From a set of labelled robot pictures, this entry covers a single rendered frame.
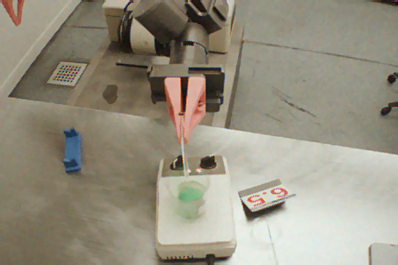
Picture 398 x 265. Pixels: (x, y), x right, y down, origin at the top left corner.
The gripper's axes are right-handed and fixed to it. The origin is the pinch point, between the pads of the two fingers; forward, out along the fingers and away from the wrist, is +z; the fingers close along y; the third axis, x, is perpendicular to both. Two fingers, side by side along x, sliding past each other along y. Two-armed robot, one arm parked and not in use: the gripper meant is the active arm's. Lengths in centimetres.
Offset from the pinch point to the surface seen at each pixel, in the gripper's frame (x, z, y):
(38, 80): 100, -116, -106
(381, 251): 25.1, 7.4, 35.5
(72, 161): 23.0, -10.0, -24.9
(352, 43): 100, -157, 102
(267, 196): 23.6, -3.5, 14.2
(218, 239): 17.2, 7.0, 4.8
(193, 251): 20.1, 8.0, 0.9
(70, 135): 24.2, -17.5, -27.9
